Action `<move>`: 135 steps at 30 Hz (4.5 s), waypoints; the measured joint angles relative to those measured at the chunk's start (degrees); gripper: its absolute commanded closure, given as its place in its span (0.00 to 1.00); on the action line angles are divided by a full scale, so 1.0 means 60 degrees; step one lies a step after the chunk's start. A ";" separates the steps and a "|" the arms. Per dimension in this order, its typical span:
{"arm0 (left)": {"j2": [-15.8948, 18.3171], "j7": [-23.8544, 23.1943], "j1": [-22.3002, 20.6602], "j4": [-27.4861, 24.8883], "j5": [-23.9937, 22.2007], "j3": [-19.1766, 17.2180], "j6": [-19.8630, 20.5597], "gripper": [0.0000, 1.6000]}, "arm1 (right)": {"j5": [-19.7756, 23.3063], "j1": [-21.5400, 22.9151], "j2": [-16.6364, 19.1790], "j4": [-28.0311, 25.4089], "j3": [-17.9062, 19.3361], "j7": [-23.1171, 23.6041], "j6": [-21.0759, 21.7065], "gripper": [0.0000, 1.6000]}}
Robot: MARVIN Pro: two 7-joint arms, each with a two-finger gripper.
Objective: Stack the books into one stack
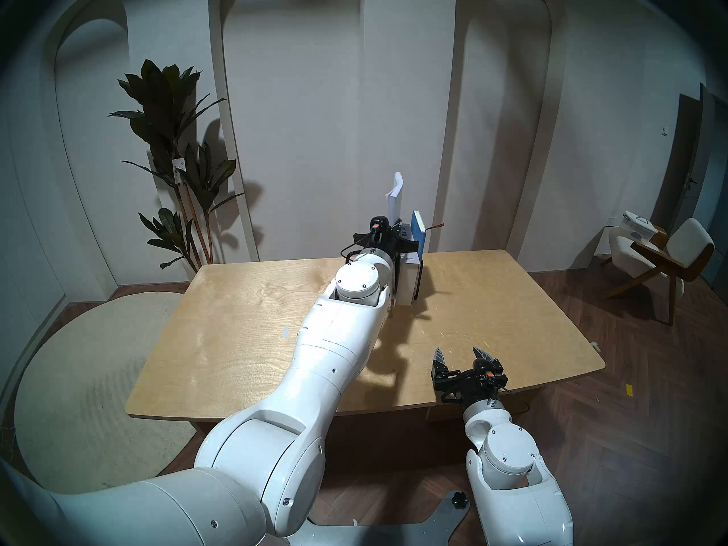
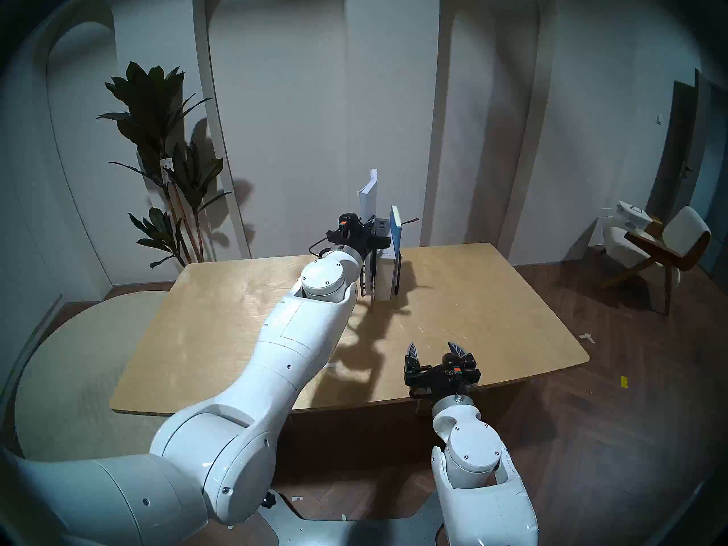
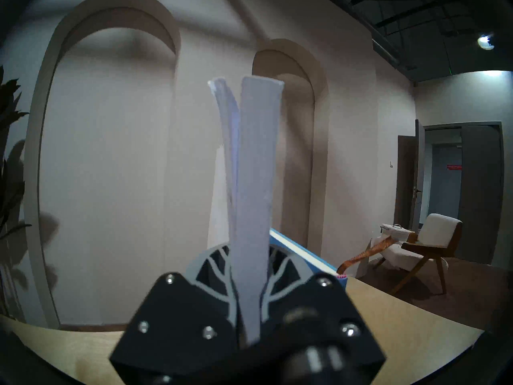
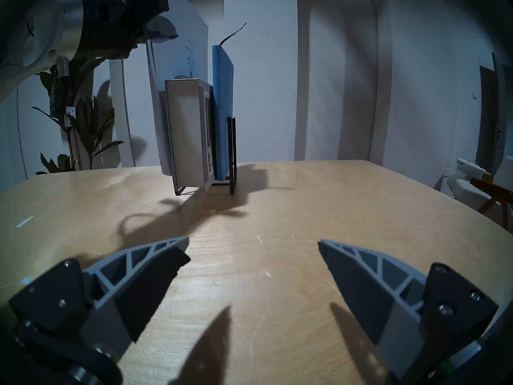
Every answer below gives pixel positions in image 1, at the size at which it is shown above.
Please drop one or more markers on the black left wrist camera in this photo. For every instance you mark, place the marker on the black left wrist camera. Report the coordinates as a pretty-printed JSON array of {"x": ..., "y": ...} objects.
[{"x": 379, "y": 226}]

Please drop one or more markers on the thick white printed book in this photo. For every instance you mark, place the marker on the thick white printed book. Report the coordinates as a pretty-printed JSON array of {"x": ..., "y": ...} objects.
[{"x": 408, "y": 280}]

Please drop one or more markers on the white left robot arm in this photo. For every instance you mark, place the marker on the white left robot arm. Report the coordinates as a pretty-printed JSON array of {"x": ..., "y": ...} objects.
[{"x": 318, "y": 346}]

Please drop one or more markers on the round beige rug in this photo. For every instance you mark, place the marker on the round beige rug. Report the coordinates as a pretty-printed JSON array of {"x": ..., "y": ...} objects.
[{"x": 85, "y": 391}]

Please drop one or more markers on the large thin white book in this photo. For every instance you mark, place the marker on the large thin white book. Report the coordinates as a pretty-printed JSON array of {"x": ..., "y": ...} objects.
[{"x": 395, "y": 201}]

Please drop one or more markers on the white plastic box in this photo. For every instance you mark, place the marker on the white plastic box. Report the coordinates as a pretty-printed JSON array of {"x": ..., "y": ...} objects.
[{"x": 637, "y": 227}]

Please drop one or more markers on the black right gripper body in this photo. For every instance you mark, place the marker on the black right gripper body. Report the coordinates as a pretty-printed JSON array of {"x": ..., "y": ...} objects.
[{"x": 463, "y": 387}]

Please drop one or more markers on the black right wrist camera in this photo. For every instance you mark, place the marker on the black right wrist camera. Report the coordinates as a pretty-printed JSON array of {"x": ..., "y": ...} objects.
[{"x": 488, "y": 375}]

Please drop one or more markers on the dark grey door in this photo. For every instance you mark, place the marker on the dark grey door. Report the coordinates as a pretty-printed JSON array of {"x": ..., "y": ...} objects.
[{"x": 697, "y": 169}]

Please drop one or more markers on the black star knob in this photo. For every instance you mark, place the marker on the black star knob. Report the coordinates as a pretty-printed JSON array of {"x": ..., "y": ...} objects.
[{"x": 460, "y": 500}]

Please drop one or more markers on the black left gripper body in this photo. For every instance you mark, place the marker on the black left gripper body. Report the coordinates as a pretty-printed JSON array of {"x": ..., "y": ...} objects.
[{"x": 387, "y": 248}]

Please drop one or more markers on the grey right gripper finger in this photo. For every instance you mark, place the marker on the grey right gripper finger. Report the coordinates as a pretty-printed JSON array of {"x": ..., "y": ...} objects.
[
  {"x": 484, "y": 354},
  {"x": 439, "y": 365}
]

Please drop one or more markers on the white plant tag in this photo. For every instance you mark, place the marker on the white plant tag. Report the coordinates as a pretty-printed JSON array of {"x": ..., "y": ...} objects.
[{"x": 179, "y": 170}]

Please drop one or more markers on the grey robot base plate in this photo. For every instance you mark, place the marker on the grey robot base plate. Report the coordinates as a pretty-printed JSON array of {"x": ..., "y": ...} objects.
[{"x": 387, "y": 533}]

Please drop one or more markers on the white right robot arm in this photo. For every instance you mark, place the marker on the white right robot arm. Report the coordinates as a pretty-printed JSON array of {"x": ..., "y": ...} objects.
[{"x": 512, "y": 459}]

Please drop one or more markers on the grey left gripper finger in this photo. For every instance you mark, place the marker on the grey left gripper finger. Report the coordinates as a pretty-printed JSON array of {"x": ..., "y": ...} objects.
[
  {"x": 409, "y": 245},
  {"x": 362, "y": 238}
]

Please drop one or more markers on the tall dark green plant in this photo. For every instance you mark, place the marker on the tall dark green plant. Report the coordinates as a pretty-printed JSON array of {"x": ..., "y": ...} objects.
[{"x": 170, "y": 112}]

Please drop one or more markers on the white wooden armchair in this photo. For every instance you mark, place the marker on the white wooden armchair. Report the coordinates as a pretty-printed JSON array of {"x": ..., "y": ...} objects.
[{"x": 685, "y": 249}]

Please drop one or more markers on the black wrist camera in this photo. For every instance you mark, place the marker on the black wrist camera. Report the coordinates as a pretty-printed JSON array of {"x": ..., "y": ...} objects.
[
  {"x": 379, "y": 226},
  {"x": 488, "y": 375}
]

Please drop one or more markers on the blue notebook with bookmark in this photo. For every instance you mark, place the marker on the blue notebook with bookmark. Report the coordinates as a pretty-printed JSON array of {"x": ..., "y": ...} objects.
[{"x": 418, "y": 229}]

